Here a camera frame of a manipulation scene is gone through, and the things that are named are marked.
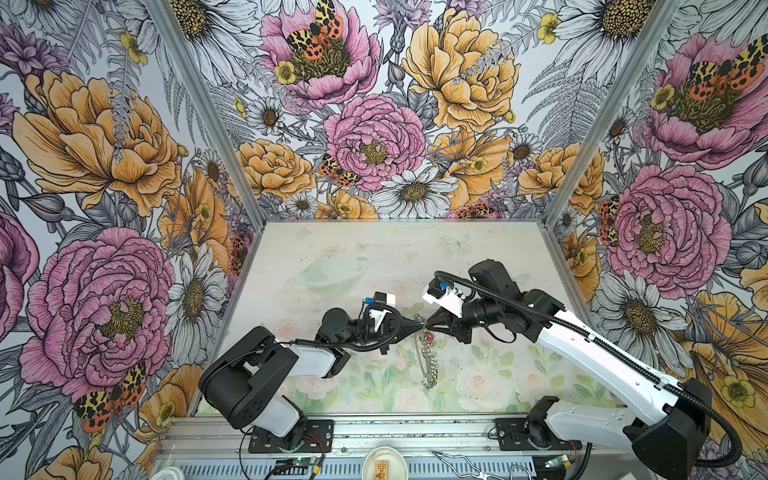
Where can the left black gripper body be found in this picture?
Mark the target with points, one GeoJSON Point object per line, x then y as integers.
{"type": "Point", "coordinates": [356, 336]}

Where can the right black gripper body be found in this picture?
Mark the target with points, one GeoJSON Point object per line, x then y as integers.
{"type": "Point", "coordinates": [484, 311]}

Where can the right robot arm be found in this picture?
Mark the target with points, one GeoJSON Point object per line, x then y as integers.
{"type": "Point", "coordinates": [668, 425]}

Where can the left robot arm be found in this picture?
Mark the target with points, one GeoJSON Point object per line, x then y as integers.
{"type": "Point", "coordinates": [243, 384]}

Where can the green circuit board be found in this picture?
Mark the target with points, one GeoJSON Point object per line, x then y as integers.
{"type": "Point", "coordinates": [298, 466]}

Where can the white round dish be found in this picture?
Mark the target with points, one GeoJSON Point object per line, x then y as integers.
{"type": "Point", "coordinates": [385, 463]}

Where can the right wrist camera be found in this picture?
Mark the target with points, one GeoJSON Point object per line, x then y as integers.
{"type": "Point", "coordinates": [447, 296]}

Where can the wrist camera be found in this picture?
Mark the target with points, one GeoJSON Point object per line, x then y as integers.
{"type": "Point", "coordinates": [447, 296]}
{"type": "Point", "coordinates": [376, 309]}

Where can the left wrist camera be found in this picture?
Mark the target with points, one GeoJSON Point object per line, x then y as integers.
{"type": "Point", "coordinates": [376, 309]}

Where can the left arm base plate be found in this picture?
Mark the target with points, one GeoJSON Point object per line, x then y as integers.
{"type": "Point", "coordinates": [307, 436]}

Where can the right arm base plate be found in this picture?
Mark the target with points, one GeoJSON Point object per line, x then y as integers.
{"type": "Point", "coordinates": [518, 434]}

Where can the aluminium front rail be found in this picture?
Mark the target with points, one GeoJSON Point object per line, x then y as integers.
{"type": "Point", "coordinates": [212, 437]}

